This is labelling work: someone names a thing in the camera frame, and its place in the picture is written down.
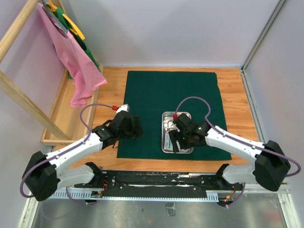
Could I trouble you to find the steel instrument tray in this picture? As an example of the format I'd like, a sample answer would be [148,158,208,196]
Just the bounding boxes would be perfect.
[161,112,193,154]

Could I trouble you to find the green white packet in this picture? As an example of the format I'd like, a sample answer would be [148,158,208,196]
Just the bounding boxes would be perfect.
[163,133,173,152]

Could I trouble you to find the dark green surgical cloth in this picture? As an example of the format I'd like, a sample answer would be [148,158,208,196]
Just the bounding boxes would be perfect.
[117,71,232,161]

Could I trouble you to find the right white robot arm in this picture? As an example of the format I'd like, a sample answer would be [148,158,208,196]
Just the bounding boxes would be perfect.
[165,114,291,191]

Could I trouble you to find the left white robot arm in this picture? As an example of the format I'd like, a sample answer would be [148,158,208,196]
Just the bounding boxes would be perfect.
[21,111,143,201]

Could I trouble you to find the steel surgical instruments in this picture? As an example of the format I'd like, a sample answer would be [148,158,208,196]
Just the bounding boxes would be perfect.
[163,120,178,133]

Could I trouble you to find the wooden clothes rack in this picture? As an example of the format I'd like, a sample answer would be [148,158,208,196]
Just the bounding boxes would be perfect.
[0,0,104,146]

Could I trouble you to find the pink shirt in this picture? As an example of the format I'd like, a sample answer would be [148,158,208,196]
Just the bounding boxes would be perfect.
[36,3,107,108]

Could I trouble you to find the green garment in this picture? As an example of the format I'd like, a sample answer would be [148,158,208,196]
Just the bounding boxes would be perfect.
[56,8,101,72]

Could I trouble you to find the yellow hanger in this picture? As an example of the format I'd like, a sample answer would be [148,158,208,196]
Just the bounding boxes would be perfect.
[45,0,85,40]

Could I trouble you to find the grey hanger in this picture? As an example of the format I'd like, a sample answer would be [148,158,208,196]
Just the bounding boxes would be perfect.
[41,0,68,38]

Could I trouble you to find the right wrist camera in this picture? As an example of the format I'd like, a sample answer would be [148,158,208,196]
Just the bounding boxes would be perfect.
[173,113,192,130]

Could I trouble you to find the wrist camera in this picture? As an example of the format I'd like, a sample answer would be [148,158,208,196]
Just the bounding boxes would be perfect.
[173,113,192,130]
[116,104,130,113]

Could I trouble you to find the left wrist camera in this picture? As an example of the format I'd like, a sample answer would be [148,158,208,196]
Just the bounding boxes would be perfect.
[116,104,130,113]

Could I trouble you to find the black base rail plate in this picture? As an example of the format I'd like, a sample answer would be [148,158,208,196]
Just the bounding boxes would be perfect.
[75,170,242,195]

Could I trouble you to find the grey slotted cable duct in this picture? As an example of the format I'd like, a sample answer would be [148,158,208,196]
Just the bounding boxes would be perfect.
[50,189,219,202]

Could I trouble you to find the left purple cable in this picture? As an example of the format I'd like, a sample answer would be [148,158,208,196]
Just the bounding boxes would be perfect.
[19,104,118,205]

